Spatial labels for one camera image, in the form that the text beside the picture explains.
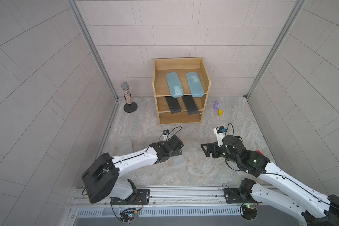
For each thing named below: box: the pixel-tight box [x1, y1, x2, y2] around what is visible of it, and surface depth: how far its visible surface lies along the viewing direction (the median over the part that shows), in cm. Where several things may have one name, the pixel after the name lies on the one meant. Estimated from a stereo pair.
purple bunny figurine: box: [213, 99, 220, 111], surface depth 110 cm
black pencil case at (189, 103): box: [181, 95, 199, 115], surface depth 91 cm
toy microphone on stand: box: [121, 81, 138, 113], surface depth 103 cm
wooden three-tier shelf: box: [152, 57, 211, 126], surface depth 91 cm
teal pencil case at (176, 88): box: [165, 72, 185, 98], surface depth 82 cm
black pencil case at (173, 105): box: [164, 96, 182, 114], surface depth 91 cm
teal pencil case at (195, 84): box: [186, 72, 205, 98], surface depth 84 cm
